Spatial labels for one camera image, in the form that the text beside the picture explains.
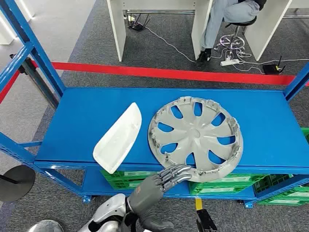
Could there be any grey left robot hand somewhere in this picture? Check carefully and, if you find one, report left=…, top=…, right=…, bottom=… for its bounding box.
left=128, top=164, right=192, bottom=232

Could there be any white plastic car part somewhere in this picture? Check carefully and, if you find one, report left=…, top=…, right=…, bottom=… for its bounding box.
left=93, top=102, right=142, bottom=175

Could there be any blue metal shelf rack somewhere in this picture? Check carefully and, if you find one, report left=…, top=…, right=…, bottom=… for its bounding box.
left=0, top=0, right=309, bottom=209

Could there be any green plastic crate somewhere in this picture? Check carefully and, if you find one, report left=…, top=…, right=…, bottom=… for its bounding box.
left=188, top=184, right=252, bottom=196
left=99, top=170, right=158, bottom=182
left=253, top=127, right=309, bottom=199
left=257, top=195, right=309, bottom=206
left=191, top=174, right=267, bottom=187
left=106, top=179, right=150, bottom=190

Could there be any grey plastic wheel hubcap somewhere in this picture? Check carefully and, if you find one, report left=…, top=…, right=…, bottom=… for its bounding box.
left=148, top=96, right=243, bottom=183

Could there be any red barrier belt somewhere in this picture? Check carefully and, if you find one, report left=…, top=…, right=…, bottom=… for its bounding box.
left=31, top=59, right=309, bottom=87
left=0, top=70, right=20, bottom=105

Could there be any black router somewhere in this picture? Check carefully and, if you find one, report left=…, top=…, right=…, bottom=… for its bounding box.
left=128, top=13, right=151, bottom=32
left=262, top=56, right=286, bottom=75

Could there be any white desk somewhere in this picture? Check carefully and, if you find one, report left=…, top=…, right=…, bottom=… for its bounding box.
left=106, top=0, right=213, bottom=62
left=245, top=0, right=309, bottom=61

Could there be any white power strip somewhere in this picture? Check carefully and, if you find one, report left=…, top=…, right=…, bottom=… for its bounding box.
left=220, top=58, right=240, bottom=67

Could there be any person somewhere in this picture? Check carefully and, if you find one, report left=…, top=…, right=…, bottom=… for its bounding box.
left=195, top=0, right=267, bottom=66

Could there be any black stool chrome base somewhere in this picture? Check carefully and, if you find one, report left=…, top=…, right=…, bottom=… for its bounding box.
left=219, top=16, right=258, bottom=52

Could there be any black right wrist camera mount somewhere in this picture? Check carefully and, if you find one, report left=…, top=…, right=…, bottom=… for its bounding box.
left=196, top=208, right=218, bottom=232

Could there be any white floor cable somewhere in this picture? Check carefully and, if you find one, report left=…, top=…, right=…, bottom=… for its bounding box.
left=231, top=58, right=309, bottom=74
left=144, top=26, right=197, bottom=64

